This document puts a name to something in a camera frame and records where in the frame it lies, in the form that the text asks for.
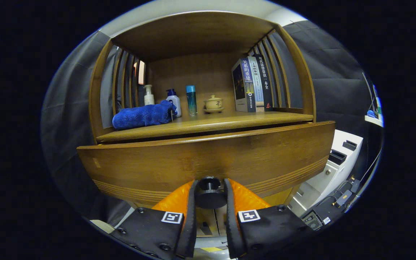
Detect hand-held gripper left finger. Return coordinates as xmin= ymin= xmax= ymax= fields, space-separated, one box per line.
xmin=110 ymin=179 xmax=199 ymax=260

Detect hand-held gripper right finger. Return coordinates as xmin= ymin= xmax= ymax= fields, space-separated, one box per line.
xmin=223 ymin=178 xmax=316 ymax=260

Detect black drawer knob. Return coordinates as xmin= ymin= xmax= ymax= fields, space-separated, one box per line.
xmin=195 ymin=177 xmax=227 ymax=209

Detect wooden drawer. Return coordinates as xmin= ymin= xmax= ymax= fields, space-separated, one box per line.
xmin=77 ymin=121 xmax=335 ymax=209

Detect wooden cabinet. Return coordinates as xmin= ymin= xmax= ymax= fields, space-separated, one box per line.
xmin=77 ymin=11 xmax=335 ymax=239

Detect black vented electronics box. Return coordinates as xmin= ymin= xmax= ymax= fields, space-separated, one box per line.
xmin=301 ymin=209 xmax=333 ymax=231

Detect black power adapter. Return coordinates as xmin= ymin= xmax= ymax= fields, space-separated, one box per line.
xmin=335 ymin=189 xmax=354 ymax=207

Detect blue towel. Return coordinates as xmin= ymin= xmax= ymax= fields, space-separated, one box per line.
xmin=112 ymin=100 xmax=177 ymax=130

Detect white lotion bottle blue cap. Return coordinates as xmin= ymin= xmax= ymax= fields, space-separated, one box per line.
xmin=165 ymin=89 xmax=182 ymax=118

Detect white pump bottle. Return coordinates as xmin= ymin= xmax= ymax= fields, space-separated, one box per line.
xmin=143 ymin=84 xmax=155 ymax=106

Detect lidded tea bowl with saucer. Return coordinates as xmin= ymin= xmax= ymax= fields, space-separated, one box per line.
xmin=203 ymin=95 xmax=225 ymax=114

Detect teal bottle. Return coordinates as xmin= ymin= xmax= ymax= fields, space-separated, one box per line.
xmin=186 ymin=85 xmax=198 ymax=117

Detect white book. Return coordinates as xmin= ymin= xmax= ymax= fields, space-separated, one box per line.
xmin=248 ymin=56 xmax=265 ymax=112

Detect black backdrop cloth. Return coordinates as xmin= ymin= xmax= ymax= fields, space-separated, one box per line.
xmin=41 ymin=20 xmax=380 ymax=221

